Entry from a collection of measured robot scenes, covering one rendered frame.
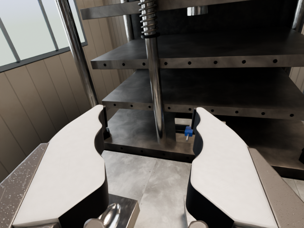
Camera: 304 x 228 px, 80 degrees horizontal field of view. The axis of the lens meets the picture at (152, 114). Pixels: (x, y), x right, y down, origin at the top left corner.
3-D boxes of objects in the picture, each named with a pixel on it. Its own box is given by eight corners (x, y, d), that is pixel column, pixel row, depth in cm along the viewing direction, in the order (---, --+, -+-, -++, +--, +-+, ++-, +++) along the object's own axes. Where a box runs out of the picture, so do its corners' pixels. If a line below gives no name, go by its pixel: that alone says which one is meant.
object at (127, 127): (330, 182, 84) (335, 174, 81) (92, 147, 126) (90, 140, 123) (282, 100, 151) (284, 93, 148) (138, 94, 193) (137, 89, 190)
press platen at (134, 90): (314, 121, 82) (318, 111, 79) (103, 107, 117) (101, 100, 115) (275, 68, 141) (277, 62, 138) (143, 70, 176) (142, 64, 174)
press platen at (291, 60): (336, 66, 69) (342, 52, 67) (92, 69, 105) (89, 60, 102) (284, 33, 128) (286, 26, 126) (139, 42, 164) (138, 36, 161)
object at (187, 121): (223, 147, 103) (225, 121, 94) (175, 141, 112) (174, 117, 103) (223, 105, 143) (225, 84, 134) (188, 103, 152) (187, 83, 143)
